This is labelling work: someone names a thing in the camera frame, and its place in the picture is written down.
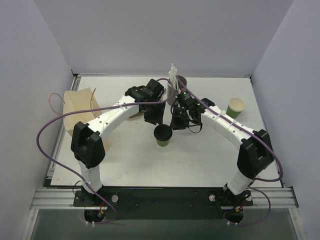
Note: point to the green paper coffee cup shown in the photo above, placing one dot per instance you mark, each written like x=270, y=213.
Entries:
x=162, y=142

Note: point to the white wrapped straws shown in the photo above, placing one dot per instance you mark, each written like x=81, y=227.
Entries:
x=172, y=74

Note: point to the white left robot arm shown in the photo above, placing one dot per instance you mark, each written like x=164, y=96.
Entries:
x=87, y=143

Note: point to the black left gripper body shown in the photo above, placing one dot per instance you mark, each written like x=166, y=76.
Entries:
x=154, y=113

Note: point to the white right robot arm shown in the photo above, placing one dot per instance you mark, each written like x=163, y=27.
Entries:
x=253, y=146

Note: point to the grey cylindrical straw holder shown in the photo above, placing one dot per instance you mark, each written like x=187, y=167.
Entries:
x=172, y=92

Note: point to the brown paper takeout bag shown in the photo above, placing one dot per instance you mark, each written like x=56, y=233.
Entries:
x=74, y=101

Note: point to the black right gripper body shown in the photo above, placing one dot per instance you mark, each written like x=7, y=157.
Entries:
x=180, y=116

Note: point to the black plastic cup lid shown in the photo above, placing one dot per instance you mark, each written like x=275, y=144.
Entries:
x=163, y=132

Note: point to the aluminium frame rail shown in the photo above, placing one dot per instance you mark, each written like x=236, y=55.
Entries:
x=63, y=198

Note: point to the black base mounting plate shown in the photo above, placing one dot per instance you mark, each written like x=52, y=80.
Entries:
x=161, y=211

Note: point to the brown pulp cup carrier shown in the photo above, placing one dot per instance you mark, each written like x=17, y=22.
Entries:
x=136, y=116

